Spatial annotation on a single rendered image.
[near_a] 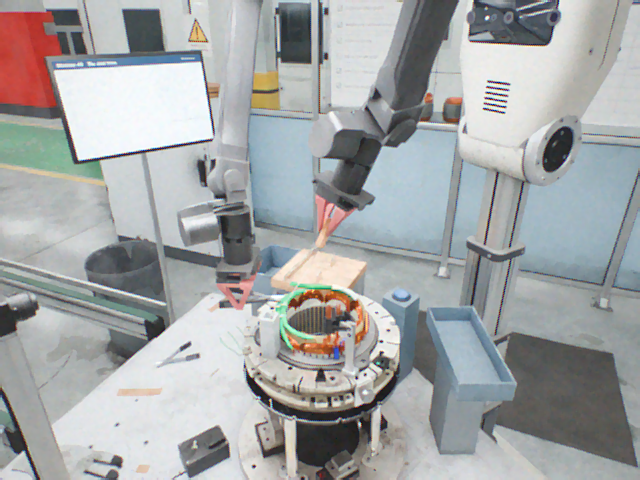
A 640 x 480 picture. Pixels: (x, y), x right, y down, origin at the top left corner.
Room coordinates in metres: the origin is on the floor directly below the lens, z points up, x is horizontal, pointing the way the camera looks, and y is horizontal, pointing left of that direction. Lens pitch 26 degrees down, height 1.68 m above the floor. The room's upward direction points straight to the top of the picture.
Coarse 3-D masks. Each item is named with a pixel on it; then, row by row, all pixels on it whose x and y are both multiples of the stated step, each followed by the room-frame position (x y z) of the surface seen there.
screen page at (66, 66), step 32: (64, 64) 1.50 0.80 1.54; (96, 64) 1.56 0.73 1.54; (128, 64) 1.62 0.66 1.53; (160, 64) 1.69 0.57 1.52; (192, 64) 1.77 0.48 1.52; (64, 96) 1.47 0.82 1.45; (96, 96) 1.53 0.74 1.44; (128, 96) 1.60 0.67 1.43; (160, 96) 1.67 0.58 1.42; (192, 96) 1.74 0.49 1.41; (96, 128) 1.51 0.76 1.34; (128, 128) 1.57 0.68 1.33; (160, 128) 1.64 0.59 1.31; (192, 128) 1.72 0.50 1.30
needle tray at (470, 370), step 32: (448, 320) 0.87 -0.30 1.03; (480, 320) 0.82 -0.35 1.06; (448, 352) 0.76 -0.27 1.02; (480, 352) 0.76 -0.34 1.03; (448, 384) 0.71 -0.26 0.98; (480, 384) 0.63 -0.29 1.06; (512, 384) 0.63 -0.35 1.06; (448, 416) 0.70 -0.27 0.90; (480, 416) 0.71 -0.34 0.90; (448, 448) 0.70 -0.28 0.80
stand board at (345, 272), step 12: (300, 252) 1.15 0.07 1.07; (288, 264) 1.08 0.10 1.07; (312, 264) 1.08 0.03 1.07; (324, 264) 1.08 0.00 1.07; (336, 264) 1.08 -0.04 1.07; (348, 264) 1.08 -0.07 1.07; (360, 264) 1.08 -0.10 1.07; (276, 276) 1.01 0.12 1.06; (300, 276) 1.01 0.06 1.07; (312, 276) 1.01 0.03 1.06; (324, 276) 1.01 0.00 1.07; (336, 276) 1.01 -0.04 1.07; (348, 276) 1.01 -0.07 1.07; (360, 276) 1.04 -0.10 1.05; (288, 288) 0.98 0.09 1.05; (300, 288) 0.96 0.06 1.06; (348, 288) 0.96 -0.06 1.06
